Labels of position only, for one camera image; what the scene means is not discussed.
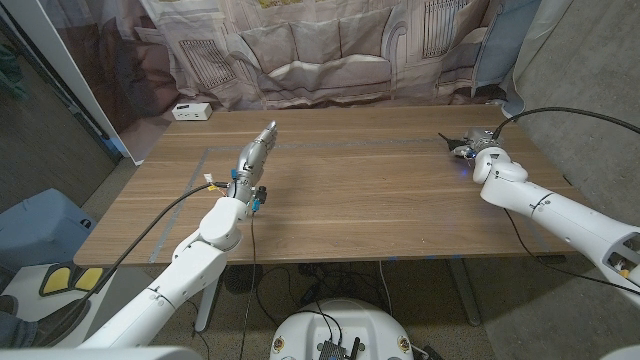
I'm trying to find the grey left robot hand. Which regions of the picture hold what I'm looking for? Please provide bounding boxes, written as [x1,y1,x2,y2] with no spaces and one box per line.
[227,119,279,204]

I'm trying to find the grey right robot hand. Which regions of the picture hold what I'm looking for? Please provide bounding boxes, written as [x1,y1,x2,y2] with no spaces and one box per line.
[452,127,501,161]

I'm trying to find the black rubber air blower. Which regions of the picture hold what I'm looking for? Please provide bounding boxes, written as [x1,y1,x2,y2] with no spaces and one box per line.
[437,132,467,154]

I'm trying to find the white power strip box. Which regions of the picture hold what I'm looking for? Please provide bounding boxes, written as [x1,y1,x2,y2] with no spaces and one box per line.
[171,102,213,122]

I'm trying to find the black round floor fan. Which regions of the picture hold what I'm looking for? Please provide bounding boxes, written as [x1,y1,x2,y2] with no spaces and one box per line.
[223,263,265,295]

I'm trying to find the printed sofa backdrop curtain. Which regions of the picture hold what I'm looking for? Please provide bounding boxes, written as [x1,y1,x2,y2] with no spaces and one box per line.
[37,0,544,164]

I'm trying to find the black power adapter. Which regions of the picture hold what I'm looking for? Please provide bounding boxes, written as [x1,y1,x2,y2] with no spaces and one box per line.
[299,283,322,306]

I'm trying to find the grey table leg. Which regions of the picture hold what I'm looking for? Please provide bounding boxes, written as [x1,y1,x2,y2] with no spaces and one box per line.
[447,258,482,327]

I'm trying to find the white table leg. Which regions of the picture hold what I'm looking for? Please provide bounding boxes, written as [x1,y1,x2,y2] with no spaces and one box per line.
[194,279,222,334]

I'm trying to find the white round robot torso base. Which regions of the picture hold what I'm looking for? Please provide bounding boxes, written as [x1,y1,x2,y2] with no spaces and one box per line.
[269,298,415,360]

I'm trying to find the yellow black foot pedal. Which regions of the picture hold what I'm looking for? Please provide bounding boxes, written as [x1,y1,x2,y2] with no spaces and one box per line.
[74,266,118,294]
[38,262,77,297]

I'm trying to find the black antenna device on torso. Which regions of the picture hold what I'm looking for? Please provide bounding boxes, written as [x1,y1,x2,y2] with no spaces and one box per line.
[316,336,362,360]

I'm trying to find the white partition panel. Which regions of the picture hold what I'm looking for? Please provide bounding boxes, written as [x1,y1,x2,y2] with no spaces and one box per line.
[2,0,146,166]

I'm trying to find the black plug on floor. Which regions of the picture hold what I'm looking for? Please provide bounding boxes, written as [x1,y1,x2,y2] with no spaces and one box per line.
[410,343,445,360]

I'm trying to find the blue plastic bin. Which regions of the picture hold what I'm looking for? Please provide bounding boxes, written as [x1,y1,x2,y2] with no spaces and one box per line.
[0,187,99,274]

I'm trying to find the white robot chest edge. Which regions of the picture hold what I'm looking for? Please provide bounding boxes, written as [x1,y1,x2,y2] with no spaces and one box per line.
[0,346,204,360]

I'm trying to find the white floor mat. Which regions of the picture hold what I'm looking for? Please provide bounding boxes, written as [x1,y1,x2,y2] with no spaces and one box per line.
[0,260,121,324]

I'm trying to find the person leg in blue jeans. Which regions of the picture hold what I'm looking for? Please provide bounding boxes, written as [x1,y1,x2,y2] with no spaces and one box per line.
[0,324,39,350]

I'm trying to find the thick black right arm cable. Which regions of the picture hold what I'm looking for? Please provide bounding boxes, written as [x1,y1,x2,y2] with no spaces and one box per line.
[490,106,640,141]

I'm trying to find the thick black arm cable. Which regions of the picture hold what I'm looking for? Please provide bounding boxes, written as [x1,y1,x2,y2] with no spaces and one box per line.
[490,106,640,141]
[69,181,231,314]

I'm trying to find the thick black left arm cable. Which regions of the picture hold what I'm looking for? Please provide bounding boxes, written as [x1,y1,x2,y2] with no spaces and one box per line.
[69,181,231,314]

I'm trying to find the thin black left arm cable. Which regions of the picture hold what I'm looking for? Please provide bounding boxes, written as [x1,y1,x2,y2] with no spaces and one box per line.
[237,210,257,360]

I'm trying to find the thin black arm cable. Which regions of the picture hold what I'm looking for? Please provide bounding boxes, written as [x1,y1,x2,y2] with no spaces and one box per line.
[237,210,257,360]
[502,207,640,298]

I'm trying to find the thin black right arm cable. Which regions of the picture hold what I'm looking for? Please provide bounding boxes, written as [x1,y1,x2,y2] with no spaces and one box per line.
[502,207,640,298]

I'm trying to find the tangled black floor cables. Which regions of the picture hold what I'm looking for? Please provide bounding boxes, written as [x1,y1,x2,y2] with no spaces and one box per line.
[254,262,396,326]

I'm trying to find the white floor cable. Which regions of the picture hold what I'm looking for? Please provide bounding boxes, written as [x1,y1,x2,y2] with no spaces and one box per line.
[378,260,395,317]

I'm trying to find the thin black floor cable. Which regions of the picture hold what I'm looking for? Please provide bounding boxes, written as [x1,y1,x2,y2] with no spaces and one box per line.
[184,299,212,360]

